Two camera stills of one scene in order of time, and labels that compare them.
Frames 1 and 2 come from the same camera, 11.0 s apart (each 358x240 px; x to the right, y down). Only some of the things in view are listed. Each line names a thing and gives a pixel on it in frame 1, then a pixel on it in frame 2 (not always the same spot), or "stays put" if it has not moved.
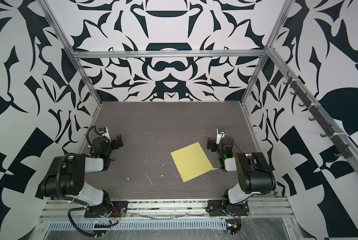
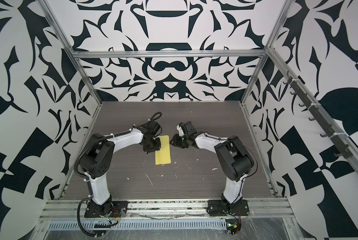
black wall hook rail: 343,150 stays put
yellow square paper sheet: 191,161 to 163,156
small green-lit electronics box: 232,226 stays put
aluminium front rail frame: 168,209 stays put
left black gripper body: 114,145 to 155,145
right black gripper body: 215,147 to 181,141
